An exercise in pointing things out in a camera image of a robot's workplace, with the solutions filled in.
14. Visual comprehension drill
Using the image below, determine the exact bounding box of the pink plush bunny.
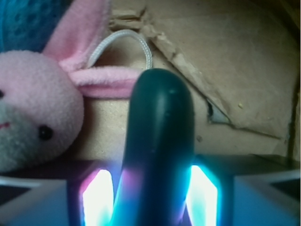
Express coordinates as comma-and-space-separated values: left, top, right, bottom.
0, 0, 152, 173

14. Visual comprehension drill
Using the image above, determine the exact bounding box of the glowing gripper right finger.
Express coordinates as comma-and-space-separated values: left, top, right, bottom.
186, 155, 301, 226

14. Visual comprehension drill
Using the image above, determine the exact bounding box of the blue dimpled ball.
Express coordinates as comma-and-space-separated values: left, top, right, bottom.
0, 0, 71, 53

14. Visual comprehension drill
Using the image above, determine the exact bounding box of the brown paper bag bin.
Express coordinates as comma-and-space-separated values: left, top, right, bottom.
77, 0, 301, 163

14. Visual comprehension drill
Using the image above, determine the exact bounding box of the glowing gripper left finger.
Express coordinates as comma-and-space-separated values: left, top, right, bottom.
0, 160, 119, 226

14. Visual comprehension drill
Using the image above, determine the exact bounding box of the dark green plastic pickle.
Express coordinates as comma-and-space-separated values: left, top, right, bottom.
111, 69, 194, 226

